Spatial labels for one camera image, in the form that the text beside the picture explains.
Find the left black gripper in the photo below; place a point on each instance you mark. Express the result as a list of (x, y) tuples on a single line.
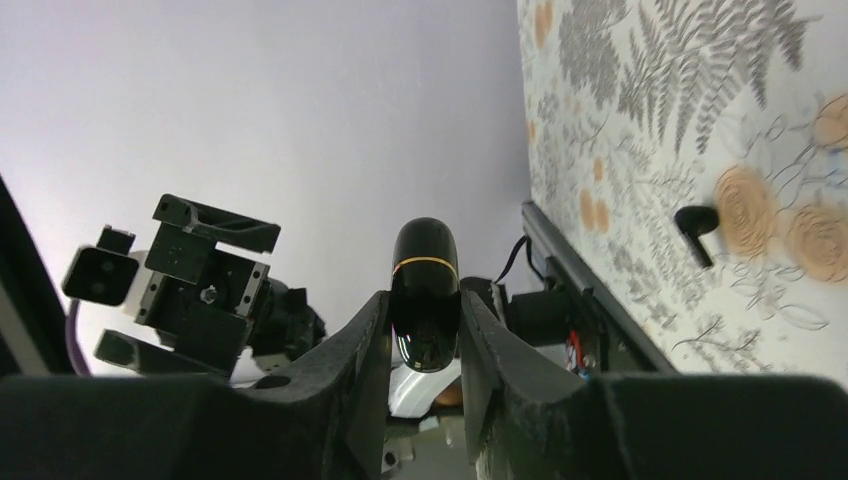
[(199, 298)]

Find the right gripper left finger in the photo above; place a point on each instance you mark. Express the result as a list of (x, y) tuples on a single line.
[(321, 417)]

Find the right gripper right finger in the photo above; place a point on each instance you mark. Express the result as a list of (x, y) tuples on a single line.
[(527, 418)]

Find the black earbud charging case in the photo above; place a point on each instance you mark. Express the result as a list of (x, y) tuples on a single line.
[(425, 298)]

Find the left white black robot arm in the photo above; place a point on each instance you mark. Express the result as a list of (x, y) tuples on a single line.
[(284, 326)]

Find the black earbud on mat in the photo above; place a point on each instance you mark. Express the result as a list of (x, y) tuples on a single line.
[(693, 222)]

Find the floral patterned table mat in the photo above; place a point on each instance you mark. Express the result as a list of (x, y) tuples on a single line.
[(636, 109)]

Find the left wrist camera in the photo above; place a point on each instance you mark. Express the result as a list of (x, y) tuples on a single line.
[(103, 273)]

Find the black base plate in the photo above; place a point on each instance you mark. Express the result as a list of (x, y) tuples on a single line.
[(573, 309)]

